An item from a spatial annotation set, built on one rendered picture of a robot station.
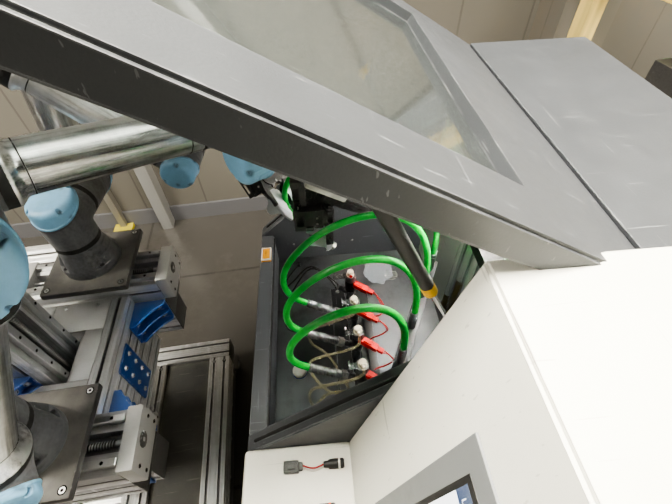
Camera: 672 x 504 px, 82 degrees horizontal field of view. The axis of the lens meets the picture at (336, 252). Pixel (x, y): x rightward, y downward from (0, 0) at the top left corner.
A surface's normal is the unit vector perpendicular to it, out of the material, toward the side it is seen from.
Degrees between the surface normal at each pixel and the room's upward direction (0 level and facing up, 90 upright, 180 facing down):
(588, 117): 0
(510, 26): 90
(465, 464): 76
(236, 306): 0
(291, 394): 0
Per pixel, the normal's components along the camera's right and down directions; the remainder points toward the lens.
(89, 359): -0.03, -0.67
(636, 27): 0.15, 0.73
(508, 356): -0.97, -0.08
